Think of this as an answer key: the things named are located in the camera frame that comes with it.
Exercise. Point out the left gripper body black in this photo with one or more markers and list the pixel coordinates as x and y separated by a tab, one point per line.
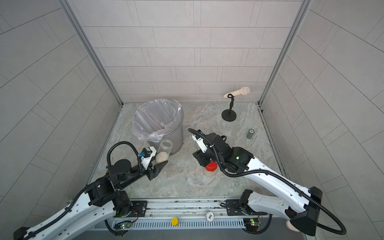
153	171

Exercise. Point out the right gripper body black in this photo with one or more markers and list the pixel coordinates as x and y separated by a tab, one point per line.
202	157

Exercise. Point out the clear rice jar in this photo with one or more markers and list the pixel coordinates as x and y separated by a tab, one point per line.
164	151

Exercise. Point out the red lidded rice jar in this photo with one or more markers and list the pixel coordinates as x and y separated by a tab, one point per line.
210	169

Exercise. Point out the clear jar lid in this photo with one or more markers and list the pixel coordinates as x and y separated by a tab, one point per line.
192	167
191	149

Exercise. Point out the grey mesh waste bin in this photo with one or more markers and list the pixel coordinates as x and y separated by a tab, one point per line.
175	132

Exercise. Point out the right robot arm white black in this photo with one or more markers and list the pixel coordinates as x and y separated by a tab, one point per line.
300	206

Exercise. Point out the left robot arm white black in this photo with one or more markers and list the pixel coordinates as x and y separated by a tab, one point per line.
98	201

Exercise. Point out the black stand with round base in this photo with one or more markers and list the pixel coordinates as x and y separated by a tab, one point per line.
229	115

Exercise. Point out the clear plastic bin liner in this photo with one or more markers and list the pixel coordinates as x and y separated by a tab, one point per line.
156	118

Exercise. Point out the left circuit board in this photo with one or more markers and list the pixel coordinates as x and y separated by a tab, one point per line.
124	225

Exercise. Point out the circuit board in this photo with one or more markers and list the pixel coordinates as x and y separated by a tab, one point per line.
252	225
124	225

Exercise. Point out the yellow round button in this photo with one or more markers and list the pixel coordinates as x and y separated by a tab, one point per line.
174	222

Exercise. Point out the right circuit board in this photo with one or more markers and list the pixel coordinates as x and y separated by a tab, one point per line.
252	225

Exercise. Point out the pink oval pad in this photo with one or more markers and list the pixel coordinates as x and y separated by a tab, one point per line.
291	227

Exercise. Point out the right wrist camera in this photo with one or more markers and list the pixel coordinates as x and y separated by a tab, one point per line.
200	143

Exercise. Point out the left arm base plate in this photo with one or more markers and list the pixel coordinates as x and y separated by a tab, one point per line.
139	207

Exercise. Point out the aluminium rail frame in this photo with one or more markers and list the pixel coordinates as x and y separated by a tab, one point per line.
195	209

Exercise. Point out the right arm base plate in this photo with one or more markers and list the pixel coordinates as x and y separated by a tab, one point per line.
233	208

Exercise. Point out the beige handle on stand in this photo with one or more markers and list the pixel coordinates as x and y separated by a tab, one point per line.
243	91

